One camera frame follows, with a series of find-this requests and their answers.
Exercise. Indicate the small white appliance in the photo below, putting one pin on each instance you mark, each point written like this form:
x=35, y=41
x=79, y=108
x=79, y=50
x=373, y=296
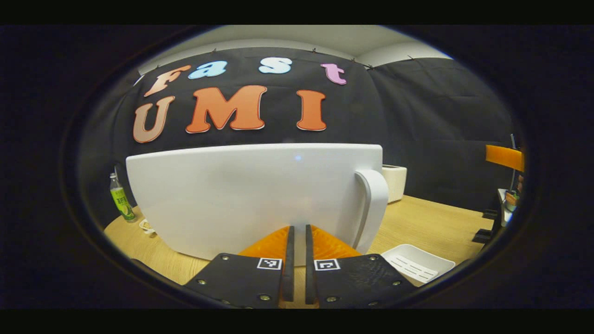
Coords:
x=395, y=183

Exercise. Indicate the black stand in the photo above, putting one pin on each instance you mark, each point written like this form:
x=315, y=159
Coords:
x=485, y=235

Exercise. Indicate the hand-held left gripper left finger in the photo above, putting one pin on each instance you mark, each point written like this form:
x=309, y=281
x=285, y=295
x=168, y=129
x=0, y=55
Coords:
x=241, y=283

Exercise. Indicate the green label drink bottle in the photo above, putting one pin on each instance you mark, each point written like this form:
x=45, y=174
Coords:
x=121, y=202

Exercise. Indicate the black backdrop cloth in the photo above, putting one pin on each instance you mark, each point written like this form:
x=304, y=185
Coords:
x=441, y=130

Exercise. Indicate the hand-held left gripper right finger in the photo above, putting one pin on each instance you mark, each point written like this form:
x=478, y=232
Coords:
x=362, y=280

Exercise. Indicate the white rectangular tray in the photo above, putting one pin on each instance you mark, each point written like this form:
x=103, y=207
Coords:
x=417, y=264

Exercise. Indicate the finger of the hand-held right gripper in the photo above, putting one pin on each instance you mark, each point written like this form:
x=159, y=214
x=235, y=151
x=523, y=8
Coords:
x=506, y=157

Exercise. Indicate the white divided dish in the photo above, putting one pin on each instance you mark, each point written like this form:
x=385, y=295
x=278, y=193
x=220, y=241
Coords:
x=147, y=226

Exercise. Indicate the white microwave oven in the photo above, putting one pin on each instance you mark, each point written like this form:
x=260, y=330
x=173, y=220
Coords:
x=241, y=199

